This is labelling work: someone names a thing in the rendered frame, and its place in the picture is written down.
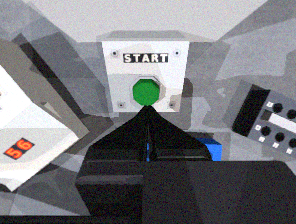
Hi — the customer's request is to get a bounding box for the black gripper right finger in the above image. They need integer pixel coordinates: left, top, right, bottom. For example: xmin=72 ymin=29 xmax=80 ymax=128
xmin=148 ymin=105 xmax=213 ymax=161

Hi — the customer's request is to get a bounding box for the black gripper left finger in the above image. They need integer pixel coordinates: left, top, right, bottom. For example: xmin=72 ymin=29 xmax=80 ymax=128
xmin=82 ymin=105 xmax=148 ymax=163

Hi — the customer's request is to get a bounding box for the white block with round holes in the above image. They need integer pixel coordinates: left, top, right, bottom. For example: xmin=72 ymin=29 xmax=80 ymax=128
xmin=22 ymin=0 xmax=268 ymax=112
xmin=0 ymin=38 xmax=90 ymax=192

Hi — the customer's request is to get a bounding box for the blue tube rack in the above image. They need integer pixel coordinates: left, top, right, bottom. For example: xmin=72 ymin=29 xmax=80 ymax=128
xmin=147 ymin=138 xmax=222 ymax=161

